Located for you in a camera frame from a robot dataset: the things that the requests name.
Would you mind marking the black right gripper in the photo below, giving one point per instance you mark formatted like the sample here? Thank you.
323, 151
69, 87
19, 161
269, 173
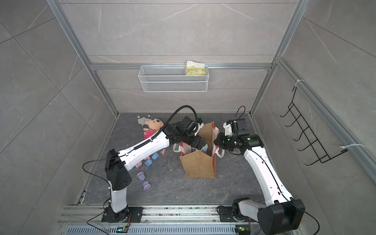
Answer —
220, 141

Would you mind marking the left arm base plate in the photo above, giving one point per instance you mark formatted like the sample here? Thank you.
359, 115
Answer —
132, 214

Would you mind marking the blue hourglass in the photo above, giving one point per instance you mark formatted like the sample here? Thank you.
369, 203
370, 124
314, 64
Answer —
148, 160

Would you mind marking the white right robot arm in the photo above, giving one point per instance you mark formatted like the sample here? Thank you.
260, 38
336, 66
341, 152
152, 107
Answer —
281, 212

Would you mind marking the green hourglass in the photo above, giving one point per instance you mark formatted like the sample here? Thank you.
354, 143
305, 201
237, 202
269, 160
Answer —
205, 148

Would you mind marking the purple hourglass left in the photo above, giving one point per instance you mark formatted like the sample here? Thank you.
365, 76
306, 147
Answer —
146, 185

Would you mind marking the white wire wall basket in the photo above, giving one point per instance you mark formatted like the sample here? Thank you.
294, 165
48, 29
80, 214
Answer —
173, 78

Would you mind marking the black wire hook rack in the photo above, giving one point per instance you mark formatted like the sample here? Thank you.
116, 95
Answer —
307, 133

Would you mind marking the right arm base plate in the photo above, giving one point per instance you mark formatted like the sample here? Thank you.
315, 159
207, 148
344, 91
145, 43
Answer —
228, 214

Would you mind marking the pink plush doll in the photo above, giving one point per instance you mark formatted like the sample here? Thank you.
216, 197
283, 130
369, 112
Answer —
153, 126

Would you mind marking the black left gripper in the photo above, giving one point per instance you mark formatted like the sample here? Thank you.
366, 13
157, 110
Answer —
196, 145

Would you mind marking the yellow wipes packet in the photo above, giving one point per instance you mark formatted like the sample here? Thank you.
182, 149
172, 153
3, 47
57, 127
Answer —
195, 68

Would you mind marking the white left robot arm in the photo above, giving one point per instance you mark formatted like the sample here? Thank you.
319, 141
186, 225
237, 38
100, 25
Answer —
119, 163

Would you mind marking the white fluffy plush toy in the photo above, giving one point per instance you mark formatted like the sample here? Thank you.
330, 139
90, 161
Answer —
143, 120

